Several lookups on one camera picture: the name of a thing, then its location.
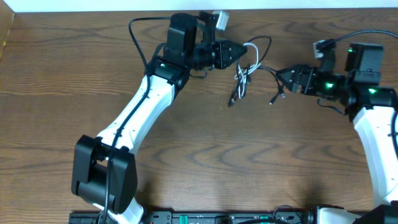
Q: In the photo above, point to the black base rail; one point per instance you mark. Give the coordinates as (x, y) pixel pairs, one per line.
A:
(163, 217)

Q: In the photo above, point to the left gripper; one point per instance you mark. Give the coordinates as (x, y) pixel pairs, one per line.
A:
(218, 54)

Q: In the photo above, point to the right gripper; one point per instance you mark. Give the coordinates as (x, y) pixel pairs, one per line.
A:
(301, 71)

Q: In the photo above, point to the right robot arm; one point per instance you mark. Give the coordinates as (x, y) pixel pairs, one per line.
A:
(373, 111)

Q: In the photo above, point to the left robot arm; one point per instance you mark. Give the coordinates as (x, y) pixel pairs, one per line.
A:
(104, 167)

